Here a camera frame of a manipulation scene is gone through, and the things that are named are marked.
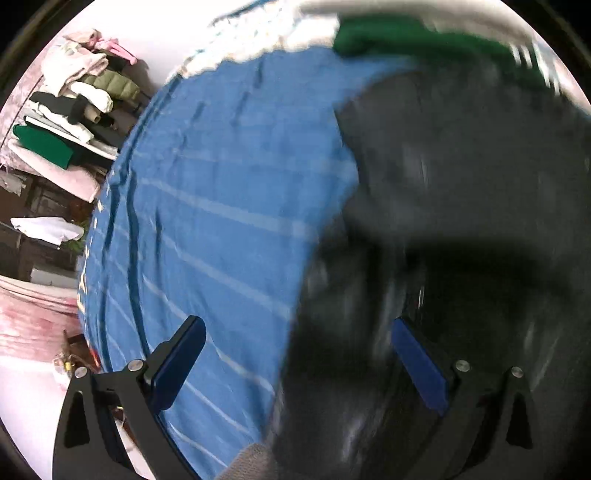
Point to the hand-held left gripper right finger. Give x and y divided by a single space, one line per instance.
418 357

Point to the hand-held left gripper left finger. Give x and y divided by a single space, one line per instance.
178 357

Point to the black garment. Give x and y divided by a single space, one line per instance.
438 258

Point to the pile of folded clothes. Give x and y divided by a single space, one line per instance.
74 106

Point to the pink blanket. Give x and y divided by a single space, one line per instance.
32 318

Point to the blue striped bed sheet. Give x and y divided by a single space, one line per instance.
221 207

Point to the white cloth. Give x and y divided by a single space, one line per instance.
46 229

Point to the green garment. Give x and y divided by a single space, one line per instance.
392 39

